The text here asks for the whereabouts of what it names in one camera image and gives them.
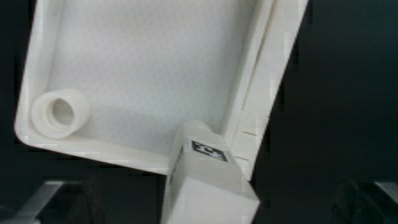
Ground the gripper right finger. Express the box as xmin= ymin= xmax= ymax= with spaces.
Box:
xmin=330 ymin=179 xmax=398 ymax=224

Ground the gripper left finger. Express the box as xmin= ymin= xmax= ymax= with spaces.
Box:
xmin=12 ymin=178 xmax=104 ymax=224

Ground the white desk leg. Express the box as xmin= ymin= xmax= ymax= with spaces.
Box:
xmin=159 ymin=121 xmax=259 ymax=224

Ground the white square desk top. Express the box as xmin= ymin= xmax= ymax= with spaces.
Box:
xmin=13 ymin=0 xmax=308 ymax=173

